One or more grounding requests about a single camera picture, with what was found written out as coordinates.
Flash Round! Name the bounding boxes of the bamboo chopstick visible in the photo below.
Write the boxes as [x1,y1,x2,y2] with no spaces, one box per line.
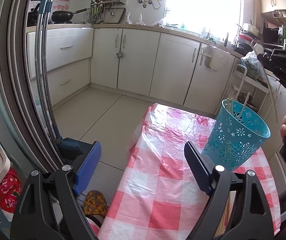
[237,92,250,120]
[226,98,234,115]
[261,65,278,122]

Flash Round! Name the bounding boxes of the cream kitchen cabinets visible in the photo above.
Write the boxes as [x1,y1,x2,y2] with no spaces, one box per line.
[26,0,286,188]

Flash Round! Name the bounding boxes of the red patterned bag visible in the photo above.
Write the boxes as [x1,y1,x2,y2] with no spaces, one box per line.
[0,167,21,213]

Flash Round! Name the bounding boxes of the white storage rack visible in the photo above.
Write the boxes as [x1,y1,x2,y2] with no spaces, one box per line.
[227,64,270,114]

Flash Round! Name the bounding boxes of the yellow patterned slipper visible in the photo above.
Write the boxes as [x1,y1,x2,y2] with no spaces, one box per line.
[83,190,108,217]

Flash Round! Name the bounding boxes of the blue mop head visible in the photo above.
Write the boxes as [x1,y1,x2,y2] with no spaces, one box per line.
[55,129,94,160]

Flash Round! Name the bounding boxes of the teal perforated plastic basket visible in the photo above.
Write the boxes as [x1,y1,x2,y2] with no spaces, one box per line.
[202,99,271,171]

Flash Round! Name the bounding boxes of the pink checkered tablecloth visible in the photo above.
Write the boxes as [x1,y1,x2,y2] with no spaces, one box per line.
[89,103,282,240]

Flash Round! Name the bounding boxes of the black frying pan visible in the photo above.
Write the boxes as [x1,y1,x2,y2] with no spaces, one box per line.
[51,8,87,24]

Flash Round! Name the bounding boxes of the chrome refrigerator handle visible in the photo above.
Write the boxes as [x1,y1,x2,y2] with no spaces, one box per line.
[34,0,63,170]

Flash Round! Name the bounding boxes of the wall utensil rack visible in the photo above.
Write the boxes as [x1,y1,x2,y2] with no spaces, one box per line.
[84,0,127,24]

